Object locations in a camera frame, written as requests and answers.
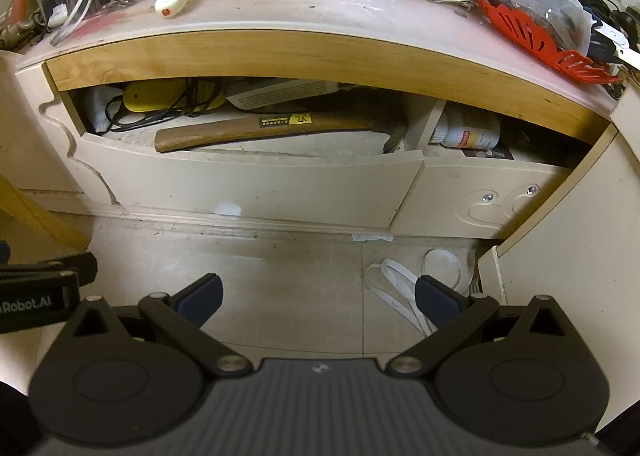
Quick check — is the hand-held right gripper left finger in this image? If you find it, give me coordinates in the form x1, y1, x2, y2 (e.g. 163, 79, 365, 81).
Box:
65, 273, 253, 379

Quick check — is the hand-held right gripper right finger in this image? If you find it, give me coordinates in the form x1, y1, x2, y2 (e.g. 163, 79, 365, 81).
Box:
386, 275, 576, 379

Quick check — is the cream wooden drawer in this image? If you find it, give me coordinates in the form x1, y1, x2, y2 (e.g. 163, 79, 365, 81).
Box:
65, 78, 426, 231

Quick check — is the cream drawer with screws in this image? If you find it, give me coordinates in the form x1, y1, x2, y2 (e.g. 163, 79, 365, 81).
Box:
402, 98, 593, 241

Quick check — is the yellow wooden leg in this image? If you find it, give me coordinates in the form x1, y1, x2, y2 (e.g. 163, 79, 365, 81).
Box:
0, 171, 92, 253

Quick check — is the cream cabinet door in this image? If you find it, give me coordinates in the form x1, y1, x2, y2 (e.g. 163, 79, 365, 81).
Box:
476, 126, 640, 437

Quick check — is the white cloth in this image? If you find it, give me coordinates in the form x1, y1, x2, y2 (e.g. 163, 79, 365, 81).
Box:
82, 86, 123, 134

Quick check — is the white bottle red label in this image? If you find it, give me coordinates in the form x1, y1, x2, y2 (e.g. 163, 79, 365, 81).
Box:
431, 108, 502, 151

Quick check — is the yellow plastic tool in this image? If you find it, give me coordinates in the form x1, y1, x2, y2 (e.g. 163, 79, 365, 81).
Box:
122, 80, 227, 114

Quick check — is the white flat device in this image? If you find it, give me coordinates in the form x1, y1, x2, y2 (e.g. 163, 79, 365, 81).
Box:
225, 80, 341, 111

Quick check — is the cream wooden desk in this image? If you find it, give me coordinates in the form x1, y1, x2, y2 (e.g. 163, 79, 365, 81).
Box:
0, 0, 640, 241

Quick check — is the white strap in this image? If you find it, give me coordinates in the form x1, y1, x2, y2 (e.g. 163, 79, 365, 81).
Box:
365, 258, 437, 337

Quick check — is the white ring lid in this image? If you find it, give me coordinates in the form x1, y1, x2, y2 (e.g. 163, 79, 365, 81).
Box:
422, 248, 472, 293

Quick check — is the black cable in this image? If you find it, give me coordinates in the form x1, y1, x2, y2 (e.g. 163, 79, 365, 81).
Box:
104, 78, 226, 134

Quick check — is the wooden handle hammer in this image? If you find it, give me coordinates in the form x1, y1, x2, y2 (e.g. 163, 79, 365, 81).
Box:
154, 110, 407, 154

